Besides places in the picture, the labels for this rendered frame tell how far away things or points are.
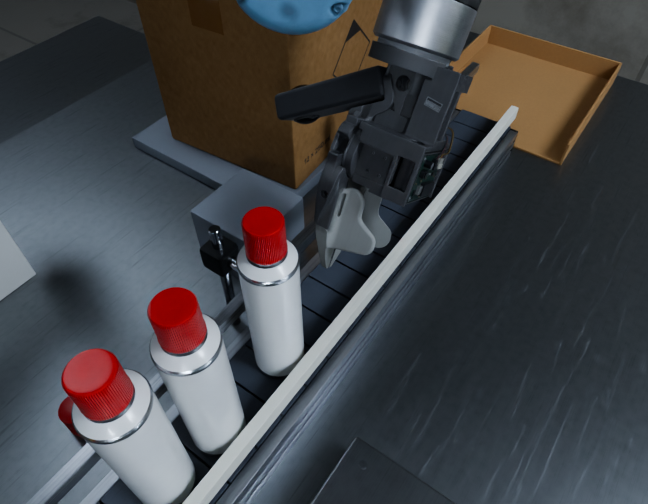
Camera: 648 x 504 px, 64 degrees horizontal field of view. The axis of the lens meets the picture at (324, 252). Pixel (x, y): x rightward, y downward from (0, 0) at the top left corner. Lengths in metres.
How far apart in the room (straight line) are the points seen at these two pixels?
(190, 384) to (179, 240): 0.38
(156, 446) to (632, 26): 1.95
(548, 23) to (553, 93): 1.09
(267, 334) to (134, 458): 0.15
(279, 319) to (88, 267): 0.37
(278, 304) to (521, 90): 0.75
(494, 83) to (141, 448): 0.89
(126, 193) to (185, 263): 0.18
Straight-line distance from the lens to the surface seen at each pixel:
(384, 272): 0.58
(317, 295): 0.60
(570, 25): 2.14
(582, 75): 1.16
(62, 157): 0.95
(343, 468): 0.51
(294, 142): 0.71
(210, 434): 0.47
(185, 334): 0.36
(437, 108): 0.44
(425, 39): 0.43
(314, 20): 0.31
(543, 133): 0.97
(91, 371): 0.35
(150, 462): 0.42
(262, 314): 0.45
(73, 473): 0.46
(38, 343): 0.71
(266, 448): 0.52
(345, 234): 0.48
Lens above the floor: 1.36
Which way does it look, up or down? 49 degrees down
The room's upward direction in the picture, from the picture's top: straight up
